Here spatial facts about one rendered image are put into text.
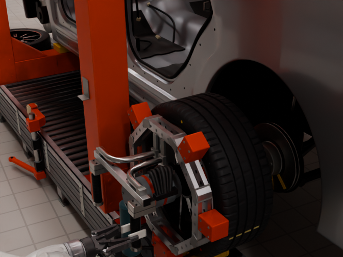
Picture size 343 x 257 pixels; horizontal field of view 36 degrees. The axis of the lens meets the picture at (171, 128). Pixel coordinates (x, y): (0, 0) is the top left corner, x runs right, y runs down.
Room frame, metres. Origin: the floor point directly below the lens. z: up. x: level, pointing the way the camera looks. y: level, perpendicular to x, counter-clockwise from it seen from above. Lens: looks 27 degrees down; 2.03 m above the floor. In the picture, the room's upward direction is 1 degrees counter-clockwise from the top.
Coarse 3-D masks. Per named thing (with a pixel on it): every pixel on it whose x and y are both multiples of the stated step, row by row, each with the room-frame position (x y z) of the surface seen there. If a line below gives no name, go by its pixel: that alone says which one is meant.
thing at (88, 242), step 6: (84, 240) 1.47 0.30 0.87; (90, 240) 1.47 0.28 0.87; (96, 240) 1.50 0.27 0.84; (84, 246) 1.45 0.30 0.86; (90, 246) 1.45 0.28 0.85; (96, 246) 1.47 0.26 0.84; (102, 246) 1.47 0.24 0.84; (90, 252) 1.44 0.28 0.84; (96, 252) 1.45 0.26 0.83; (102, 252) 1.46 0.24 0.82
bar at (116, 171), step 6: (96, 156) 1.88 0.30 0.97; (102, 156) 1.85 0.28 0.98; (102, 162) 1.83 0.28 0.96; (108, 162) 1.80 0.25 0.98; (108, 168) 1.78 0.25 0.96; (114, 168) 1.76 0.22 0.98; (114, 174) 1.74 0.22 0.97; (120, 174) 1.71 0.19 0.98; (126, 174) 1.71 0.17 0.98; (120, 180) 1.69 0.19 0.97; (126, 180) 1.67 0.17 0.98; (126, 186) 1.65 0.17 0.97; (132, 186) 1.63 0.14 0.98; (132, 192) 1.61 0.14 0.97; (138, 198) 1.57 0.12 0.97; (144, 198) 1.55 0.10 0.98; (150, 198) 1.55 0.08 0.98; (144, 204) 1.54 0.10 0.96; (150, 204) 1.55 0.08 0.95
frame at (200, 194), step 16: (144, 128) 1.92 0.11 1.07; (160, 128) 1.81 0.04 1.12; (176, 128) 1.81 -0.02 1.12; (144, 144) 2.05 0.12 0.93; (176, 144) 1.71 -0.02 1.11; (144, 160) 2.04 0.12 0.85; (192, 176) 1.64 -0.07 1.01; (192, 192) 1.61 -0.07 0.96; (208, 192) 1.61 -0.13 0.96; (192, 208) 1.62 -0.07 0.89; (208, 208) 1.61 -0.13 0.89; (160, 224) 1.90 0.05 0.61; (192, 224) 1.62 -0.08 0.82; (176, 240) 1.80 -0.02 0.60; (192, 240) 1.61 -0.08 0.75; (208, 240) 1.61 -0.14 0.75
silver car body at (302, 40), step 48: (48, 0) 4.14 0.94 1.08; (144, 0) 4.42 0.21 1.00; (192, 0) 4.61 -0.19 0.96; (240, 0) 2.11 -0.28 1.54; (288, 0) 1.89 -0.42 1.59; (336, 0) 1.71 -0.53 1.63; (144, 48) 3.69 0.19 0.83; (192, 48) 2.48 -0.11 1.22; (240, 48) 2.10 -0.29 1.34; (288, 48) 1.86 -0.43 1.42; (336, 48) 1.67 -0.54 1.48; (144, 96) 2.83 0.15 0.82; (336, 96) 1.65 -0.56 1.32; (336, 144) 1.62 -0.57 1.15; (336, 192) 1.60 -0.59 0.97; (336, 240) 1.57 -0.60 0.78
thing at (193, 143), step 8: (184, 136) 1.67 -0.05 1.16; (192, 136) 1.67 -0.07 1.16; (200, 136) 1.68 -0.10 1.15; (184, 144) 1.67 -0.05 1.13; (192, 144) 1.65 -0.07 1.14; (200, 144) 1.65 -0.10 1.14; (208, 144) 1.66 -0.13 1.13; (184, 152) 1.67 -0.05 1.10; (192, 152) 1.62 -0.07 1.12; (200, 152) 1.65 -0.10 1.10; (184, 160) 1.67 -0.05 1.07; (192, 160) 1.67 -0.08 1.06
